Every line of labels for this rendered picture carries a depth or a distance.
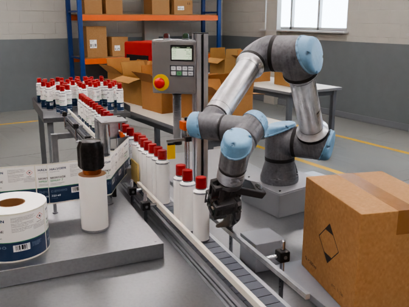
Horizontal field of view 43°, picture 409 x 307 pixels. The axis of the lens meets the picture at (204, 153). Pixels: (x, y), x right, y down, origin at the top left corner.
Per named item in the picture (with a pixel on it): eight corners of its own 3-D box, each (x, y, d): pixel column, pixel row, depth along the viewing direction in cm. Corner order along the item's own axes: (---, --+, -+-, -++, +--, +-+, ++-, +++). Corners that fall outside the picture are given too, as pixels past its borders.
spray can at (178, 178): (171, 221, 177) (170, 163, 171) (185, 219, 179) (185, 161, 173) (176, 226, 172) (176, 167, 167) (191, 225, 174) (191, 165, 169)
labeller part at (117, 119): (94, 118, 220) (94, 116, 220) (120, 116, 224) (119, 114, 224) (101, 124, 208) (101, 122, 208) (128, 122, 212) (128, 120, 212)
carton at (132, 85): (108, 102, 490) (106, 62, 481) (148, 97, 517) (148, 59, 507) (132, 108, 455) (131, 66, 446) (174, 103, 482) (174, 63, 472)
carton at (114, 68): (97, 95, 528) (95, 58, 518) (137, 92, 552) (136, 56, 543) (114, 101, 496) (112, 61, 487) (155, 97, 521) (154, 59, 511)
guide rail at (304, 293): (154, 171, 210) (154, 168, 210) (157, 171, 211) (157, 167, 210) (305, 299, 115) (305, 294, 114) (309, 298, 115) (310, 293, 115)
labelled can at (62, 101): (67, 114, 375) (66, 85, 369) (67, 115, 370) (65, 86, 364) (60, 114, 374) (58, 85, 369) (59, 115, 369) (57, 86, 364)
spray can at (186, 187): (177, 228, 171) (176, 168, 166) (192, 226, 173) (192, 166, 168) (183, 234, 166) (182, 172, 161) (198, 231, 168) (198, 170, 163)
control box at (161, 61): (159, 89, 198) (158, 38, 193) (203, 91, 194) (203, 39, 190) (151, 93, 188) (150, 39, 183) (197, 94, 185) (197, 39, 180)
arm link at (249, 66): (246, 28, 173) (179, 116, 142) (277, 28, 168) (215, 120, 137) (252, 58, 180) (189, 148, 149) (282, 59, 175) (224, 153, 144)
